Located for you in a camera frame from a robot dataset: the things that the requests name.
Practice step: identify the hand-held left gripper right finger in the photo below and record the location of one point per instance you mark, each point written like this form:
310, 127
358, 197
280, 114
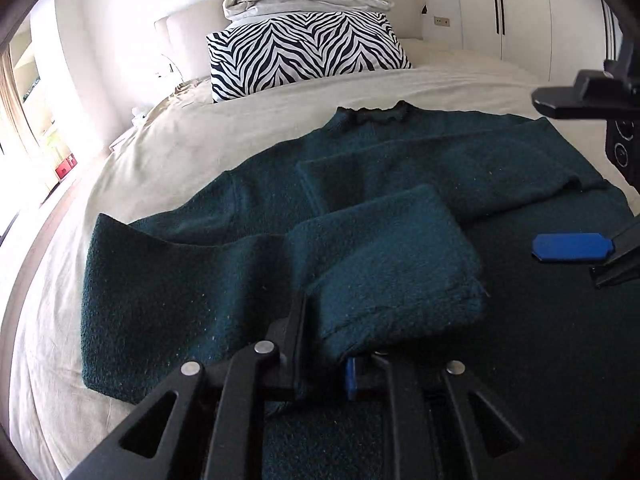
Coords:
351, 377

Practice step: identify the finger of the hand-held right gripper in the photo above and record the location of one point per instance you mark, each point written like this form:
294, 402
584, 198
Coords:
565, 100
565, 246

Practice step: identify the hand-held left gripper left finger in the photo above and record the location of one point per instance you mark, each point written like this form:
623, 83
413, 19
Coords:
295, 355

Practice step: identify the dark green sweater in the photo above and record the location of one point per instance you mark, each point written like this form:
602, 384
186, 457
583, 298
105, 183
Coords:
380, 240

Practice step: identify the white wardrobe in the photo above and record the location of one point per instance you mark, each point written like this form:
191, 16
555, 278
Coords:
525, 10

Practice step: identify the bed with beige sheet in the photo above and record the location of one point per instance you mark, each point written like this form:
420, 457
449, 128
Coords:
175, 160

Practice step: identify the zebra print pillow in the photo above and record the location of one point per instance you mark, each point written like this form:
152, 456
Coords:
310, 55

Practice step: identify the red box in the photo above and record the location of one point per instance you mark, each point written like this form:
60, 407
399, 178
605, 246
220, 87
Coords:
66, 167

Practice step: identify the beige upholstered headboard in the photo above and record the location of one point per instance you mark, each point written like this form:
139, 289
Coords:
190, 30

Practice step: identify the beige curtain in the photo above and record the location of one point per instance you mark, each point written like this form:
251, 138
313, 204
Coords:
12, 105

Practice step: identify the wall socket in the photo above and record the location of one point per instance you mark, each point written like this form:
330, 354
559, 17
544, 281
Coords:
442, 21

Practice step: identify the white wall shelf unit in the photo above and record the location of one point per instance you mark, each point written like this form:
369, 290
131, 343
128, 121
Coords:
45, 85

